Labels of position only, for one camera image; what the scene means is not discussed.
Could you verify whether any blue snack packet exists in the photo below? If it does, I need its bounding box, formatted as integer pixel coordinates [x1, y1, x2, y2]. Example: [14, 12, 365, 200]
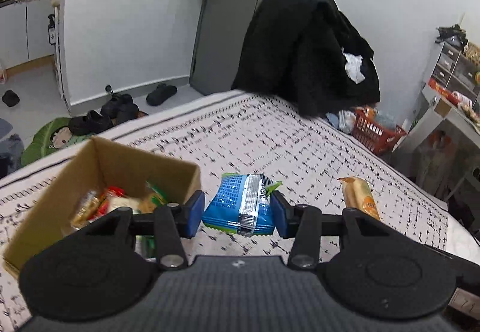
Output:
[202, 173, 282, 237]

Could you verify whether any red candy bar wrapper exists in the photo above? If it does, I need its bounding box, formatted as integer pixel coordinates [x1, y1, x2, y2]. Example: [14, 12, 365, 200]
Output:
[96, 186, 125, 217]

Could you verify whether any green snack packet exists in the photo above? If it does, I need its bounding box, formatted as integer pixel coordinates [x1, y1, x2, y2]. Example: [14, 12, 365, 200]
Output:
[145, 182, 168, 206]

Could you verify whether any patterned white bed mat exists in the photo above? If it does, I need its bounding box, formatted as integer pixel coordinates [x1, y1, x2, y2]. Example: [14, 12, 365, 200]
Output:
[0, 88, 451, 332]

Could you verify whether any orange biscuit snack pack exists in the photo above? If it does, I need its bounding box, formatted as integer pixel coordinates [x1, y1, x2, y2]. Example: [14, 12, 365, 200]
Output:
[338, 177, 381, 221]

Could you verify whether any cream long snack pack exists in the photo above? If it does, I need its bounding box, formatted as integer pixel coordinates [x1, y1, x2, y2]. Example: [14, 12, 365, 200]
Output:
[107, 196, 141, 214]

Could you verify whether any black slipper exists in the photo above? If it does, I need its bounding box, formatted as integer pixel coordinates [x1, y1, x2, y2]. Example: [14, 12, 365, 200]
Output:
[146, 83, 177, 106]

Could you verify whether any red plastic basket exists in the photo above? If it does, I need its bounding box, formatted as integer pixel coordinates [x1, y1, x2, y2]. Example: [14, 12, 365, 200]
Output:
[352, 108, 407, 156]

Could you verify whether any black shoes pile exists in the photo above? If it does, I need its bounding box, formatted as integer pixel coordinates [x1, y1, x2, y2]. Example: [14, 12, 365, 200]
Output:
[68, 94, 139, 136]

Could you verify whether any brown cardboard box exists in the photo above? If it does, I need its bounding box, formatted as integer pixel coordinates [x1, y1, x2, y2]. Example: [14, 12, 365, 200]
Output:
[2, 138, 201, 277]

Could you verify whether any green cartoon floor mat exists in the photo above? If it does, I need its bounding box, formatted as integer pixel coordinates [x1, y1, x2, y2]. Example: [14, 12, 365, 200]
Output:
[20, 118, 93, 167]

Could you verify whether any white desk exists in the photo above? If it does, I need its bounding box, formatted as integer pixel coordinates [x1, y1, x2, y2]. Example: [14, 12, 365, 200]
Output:
[397, 83, 480, 201]

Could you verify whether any black coat on chair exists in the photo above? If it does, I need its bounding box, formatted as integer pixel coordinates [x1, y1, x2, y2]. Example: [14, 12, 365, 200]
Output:
[232, 0, 381, 118]

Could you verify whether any grey drawer organizer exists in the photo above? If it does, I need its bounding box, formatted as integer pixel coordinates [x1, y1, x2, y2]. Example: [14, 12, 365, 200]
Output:
[425, 42, 479, 103]

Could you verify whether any grey door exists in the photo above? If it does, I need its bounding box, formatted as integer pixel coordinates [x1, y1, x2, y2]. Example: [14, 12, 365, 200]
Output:
[190, 0, 262, 95]

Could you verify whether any black sock on floor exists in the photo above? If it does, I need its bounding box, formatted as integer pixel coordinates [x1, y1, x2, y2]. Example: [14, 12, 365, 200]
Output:
[2, 90, 19, 108]

